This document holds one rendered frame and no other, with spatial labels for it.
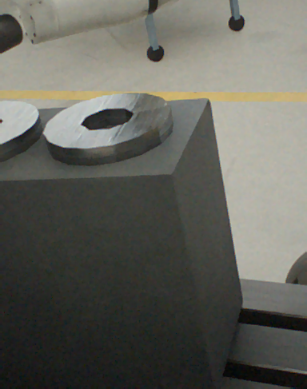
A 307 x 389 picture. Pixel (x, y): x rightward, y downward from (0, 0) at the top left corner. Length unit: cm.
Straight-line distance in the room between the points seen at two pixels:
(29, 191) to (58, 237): 4
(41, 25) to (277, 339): 42
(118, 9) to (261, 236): 175
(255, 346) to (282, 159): 238
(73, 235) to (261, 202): 224
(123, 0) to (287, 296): 38
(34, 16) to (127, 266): 40
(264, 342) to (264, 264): 182
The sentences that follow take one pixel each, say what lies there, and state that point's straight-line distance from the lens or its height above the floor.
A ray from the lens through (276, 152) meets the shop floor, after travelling 312.
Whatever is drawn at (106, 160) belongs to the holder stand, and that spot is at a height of 114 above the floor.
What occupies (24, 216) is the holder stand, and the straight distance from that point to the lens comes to 60.
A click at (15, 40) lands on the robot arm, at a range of 91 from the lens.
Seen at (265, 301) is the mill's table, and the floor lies 95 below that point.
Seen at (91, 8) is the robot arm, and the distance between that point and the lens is 95.
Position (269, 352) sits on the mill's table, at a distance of 69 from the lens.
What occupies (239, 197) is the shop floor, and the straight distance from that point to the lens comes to 286.
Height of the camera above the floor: 139
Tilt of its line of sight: 27 degrees down
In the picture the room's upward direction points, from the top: 12 degrees counter-clockwise
